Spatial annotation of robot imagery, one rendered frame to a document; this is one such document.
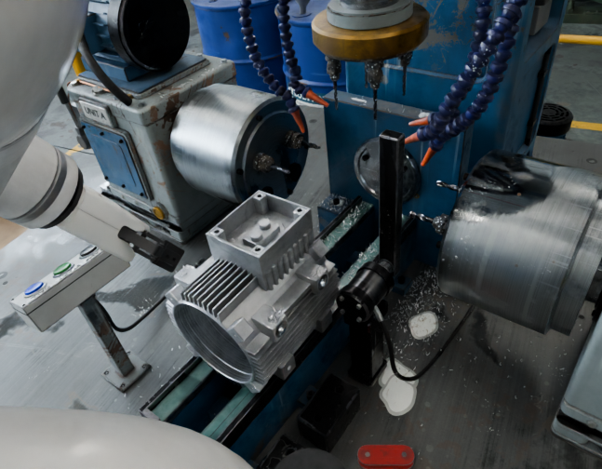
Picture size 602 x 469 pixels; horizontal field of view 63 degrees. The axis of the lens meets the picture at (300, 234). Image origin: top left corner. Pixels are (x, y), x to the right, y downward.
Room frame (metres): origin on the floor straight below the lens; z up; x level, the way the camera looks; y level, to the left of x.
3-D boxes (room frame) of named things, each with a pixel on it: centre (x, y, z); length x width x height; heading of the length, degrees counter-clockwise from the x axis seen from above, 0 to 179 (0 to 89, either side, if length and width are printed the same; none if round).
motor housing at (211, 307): (0.52, 0.08, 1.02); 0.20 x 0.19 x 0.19; 139
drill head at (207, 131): (0.99, 0.14, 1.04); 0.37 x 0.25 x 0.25; 48
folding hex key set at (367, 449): (0.35, -0.08, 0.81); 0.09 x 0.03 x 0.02; 82
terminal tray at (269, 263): (0.55, 0.06, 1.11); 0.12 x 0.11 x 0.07; 139
